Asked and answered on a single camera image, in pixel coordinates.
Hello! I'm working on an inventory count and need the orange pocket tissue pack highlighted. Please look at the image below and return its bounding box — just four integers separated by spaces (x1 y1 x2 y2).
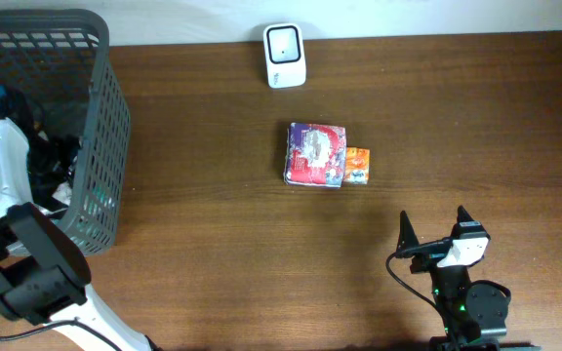
342 147 370 185

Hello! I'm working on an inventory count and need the red purple tissue pack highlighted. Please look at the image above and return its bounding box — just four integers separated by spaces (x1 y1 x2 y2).
283 122 347 188

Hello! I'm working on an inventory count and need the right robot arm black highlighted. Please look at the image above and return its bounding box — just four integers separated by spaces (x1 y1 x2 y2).
385 207 538 351

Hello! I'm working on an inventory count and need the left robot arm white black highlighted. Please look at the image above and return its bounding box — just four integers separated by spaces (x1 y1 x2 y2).
0 85 157 350

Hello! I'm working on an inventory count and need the white barcode scanner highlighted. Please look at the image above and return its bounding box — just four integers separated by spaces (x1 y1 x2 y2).
262 23 306 89

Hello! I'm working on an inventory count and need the grey plastic basket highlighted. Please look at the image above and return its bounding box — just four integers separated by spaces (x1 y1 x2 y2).
0 9 131 255

